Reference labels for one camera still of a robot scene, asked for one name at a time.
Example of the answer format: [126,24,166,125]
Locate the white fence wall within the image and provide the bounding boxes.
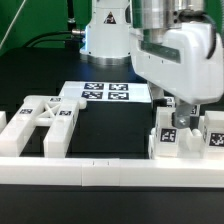
[0,157,224,188]
[0,111,7,133]

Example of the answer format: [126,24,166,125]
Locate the white marker base plate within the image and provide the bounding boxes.
[59,81,151,103]

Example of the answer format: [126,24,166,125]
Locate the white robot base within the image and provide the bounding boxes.
[80,0,131,65]

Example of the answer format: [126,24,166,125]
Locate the white chair backrest frame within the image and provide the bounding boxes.
[0,95,87,158]

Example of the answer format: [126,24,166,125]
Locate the black cable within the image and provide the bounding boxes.
[24,29,87,48]

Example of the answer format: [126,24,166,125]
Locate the white fence left wall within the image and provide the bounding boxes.
[0,111,7,133]

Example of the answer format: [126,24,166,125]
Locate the white fence front wall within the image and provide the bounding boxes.
[0,157,224,188]

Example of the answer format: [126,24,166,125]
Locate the white chair seat plate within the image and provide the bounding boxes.
[148,128,203,159]

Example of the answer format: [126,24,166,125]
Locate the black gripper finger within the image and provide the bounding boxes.
[172,98,193,129]
[148,82,164,108]

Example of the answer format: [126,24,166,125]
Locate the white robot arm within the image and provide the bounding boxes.
[130,0,224,128]

